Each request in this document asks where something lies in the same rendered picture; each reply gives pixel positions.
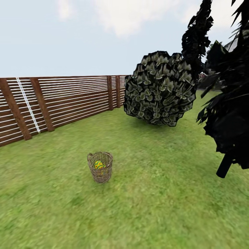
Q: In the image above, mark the wicker basket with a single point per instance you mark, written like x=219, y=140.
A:
x=104, y=174

